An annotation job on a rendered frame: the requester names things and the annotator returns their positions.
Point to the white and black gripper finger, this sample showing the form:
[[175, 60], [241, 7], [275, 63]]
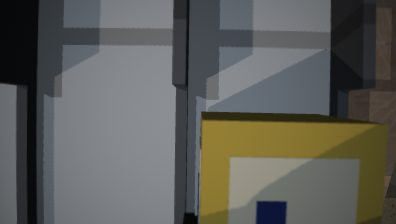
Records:
[[190, 218]]

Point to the yellow butter carton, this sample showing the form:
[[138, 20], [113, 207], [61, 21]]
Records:
[[282, 168]]

